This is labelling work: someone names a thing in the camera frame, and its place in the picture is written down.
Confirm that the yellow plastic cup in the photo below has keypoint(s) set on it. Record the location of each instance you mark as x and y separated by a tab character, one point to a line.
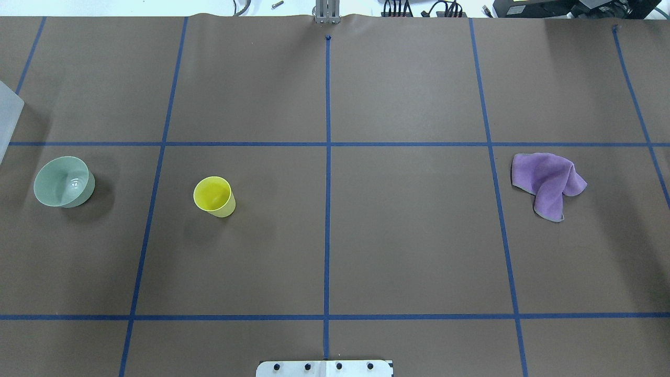
214	196

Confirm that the purple microfiber cloth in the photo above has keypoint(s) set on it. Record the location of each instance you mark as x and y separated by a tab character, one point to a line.
549	178

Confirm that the green plastic bowl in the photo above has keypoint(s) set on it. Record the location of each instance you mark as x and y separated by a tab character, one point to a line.
64	182

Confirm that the translucent plastic storage box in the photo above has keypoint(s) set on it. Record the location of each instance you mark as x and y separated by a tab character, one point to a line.
11	108

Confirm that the aluminium frame post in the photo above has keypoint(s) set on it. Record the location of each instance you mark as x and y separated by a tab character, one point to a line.
327	12

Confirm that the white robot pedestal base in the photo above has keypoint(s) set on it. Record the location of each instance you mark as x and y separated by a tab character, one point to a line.
325	368

